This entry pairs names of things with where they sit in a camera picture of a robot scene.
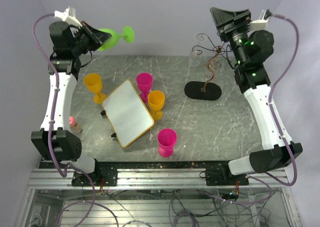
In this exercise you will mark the pink-capped bottle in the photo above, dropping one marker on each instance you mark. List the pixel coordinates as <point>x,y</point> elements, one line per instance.
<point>74,126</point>

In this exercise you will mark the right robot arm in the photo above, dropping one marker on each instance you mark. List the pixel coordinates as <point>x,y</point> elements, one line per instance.
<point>252,45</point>

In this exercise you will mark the yellow-framed whiteboard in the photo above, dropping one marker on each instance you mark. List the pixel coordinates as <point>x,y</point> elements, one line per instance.
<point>127,113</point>

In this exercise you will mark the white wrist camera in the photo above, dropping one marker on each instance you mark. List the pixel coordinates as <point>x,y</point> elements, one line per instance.
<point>262,22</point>
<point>68,16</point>

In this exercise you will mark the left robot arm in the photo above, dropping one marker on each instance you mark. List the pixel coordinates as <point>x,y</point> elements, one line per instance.
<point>54,140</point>

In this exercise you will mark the green wine glass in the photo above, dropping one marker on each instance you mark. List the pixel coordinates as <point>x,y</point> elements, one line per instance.
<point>127,34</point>

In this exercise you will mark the copper wire glass rack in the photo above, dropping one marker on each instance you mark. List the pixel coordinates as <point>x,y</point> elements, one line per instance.
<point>208,91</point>

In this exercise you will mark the orange wine glass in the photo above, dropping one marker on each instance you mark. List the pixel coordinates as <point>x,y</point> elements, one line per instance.
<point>94,84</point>
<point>156,101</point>

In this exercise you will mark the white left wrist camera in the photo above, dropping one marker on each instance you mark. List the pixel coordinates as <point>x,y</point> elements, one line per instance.
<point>68,16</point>

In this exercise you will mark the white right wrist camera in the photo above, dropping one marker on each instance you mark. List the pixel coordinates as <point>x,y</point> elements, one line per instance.
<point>262,22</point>

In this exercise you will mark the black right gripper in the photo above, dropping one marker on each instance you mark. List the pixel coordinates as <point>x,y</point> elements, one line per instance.
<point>227,22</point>

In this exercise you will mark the pink wine glass front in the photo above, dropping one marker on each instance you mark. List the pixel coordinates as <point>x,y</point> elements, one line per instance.
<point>167,139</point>

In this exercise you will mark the pink wine glass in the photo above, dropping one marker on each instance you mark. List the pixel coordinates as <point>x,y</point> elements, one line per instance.
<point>144,83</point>
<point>167,139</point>

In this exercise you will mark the aluminium mounting rail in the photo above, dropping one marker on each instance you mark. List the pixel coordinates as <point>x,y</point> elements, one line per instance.
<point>127,179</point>

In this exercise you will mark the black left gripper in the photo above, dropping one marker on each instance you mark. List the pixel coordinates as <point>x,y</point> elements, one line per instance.
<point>98,37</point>

